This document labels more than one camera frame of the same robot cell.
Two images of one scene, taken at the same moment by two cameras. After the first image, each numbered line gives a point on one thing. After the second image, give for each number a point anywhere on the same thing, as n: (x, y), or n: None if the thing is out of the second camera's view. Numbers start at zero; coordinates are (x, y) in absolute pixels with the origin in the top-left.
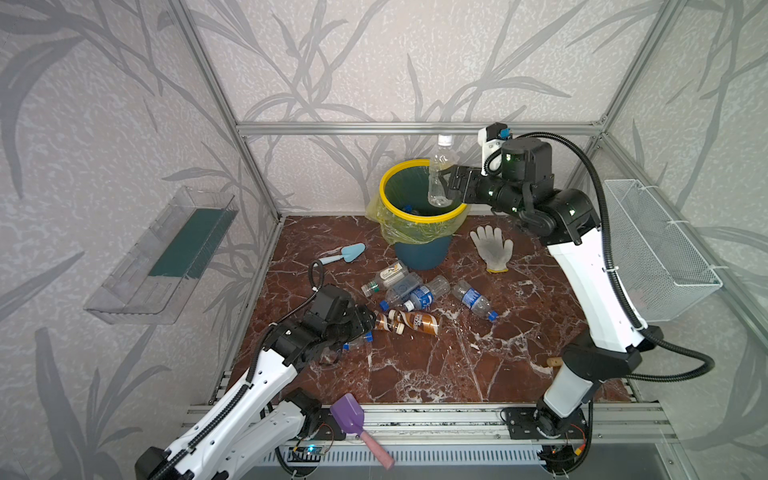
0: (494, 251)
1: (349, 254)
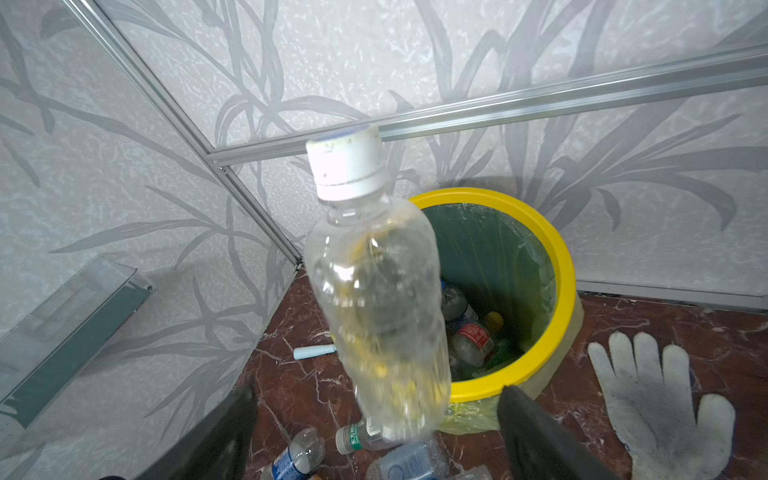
0: (652, 410)
1: (308, 352)
